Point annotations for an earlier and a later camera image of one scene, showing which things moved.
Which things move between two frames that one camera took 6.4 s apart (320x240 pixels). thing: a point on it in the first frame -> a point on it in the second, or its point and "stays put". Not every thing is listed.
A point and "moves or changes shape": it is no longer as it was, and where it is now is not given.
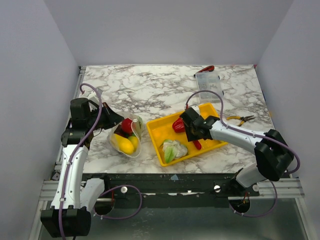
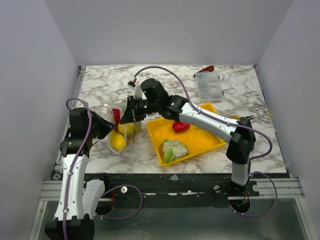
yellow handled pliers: (244, 118) stays put
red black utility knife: (208, 68) stays put
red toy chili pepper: (197, 144) moves or changes shape
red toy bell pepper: (178, 125) stays put
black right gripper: (189, 124) -> (133, 108)
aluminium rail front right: (286, 188) stays put
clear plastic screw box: (209, 88) stays put
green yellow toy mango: (135, 141) -> (126, 129)
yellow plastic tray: (161, 129) stays put
